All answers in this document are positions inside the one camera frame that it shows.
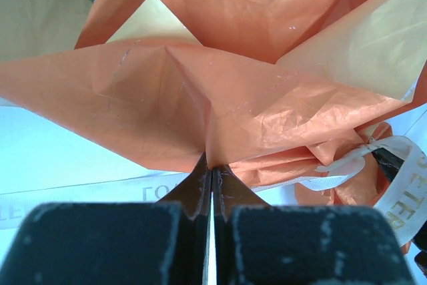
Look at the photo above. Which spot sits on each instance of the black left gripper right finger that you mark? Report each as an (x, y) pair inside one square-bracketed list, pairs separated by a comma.
[(257, 243)]

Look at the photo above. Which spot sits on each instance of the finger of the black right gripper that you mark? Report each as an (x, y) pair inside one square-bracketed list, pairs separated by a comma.
[(390, 165)]

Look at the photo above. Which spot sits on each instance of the cream printed ribbon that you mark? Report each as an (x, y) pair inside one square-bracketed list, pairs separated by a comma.
[(403, 203)]

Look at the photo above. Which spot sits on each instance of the orange flower bouquet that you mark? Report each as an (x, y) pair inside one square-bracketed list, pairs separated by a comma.
[(281, 91)]

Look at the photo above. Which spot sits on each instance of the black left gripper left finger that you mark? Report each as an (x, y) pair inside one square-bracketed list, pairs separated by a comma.
[(165, 242)]

